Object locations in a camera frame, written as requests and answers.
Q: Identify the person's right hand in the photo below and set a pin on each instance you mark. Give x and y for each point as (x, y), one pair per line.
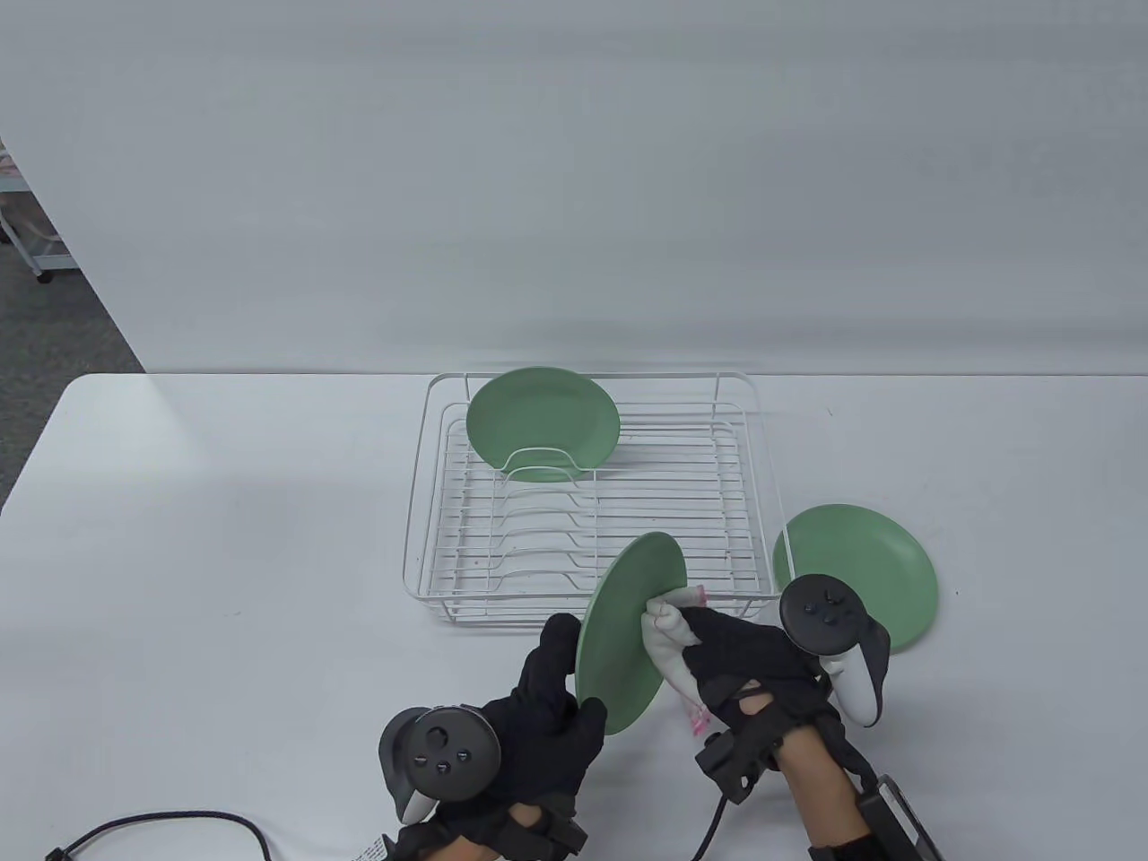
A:
(744, 659)

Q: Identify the person's left hand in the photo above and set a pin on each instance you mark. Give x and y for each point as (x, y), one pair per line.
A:
(538, 744)

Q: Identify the white dish cloth pink edge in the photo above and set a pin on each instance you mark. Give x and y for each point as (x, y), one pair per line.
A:
(664, 641)

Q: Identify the green plate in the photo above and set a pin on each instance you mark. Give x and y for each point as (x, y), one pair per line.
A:
(619, 646)
(538, 413)
(861, 556)

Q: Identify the black box on right forearm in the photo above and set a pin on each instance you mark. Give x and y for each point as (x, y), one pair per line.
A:
(897, 816)

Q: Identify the person's right forearm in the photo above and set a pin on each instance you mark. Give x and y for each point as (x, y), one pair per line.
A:
(821, 789)

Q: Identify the black box on left forearm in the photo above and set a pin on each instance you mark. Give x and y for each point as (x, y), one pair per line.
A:
(377, 850)

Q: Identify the black and white left controller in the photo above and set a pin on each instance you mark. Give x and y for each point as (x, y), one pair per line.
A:
(448, 753)

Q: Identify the black and white controller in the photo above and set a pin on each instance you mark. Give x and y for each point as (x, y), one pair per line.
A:
(448, 753)
(825, 614)

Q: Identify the black and white right controller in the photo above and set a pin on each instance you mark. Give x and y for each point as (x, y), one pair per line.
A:
(825, 614)

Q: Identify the white shelf cart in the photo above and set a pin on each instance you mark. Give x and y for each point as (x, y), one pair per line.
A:
(54, 258)

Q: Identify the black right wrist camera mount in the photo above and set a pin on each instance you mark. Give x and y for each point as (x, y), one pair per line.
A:
(735, 762)

